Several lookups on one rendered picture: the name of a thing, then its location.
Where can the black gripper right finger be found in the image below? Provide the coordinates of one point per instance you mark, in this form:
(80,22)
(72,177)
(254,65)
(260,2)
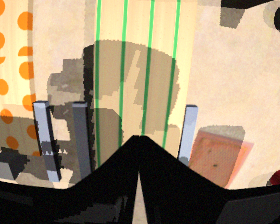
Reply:
(174,194)

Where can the small white cube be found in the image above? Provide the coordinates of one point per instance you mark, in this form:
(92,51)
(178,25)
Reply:
(10,165)

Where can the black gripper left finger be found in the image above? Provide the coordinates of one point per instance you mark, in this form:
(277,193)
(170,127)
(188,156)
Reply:
(106,196)

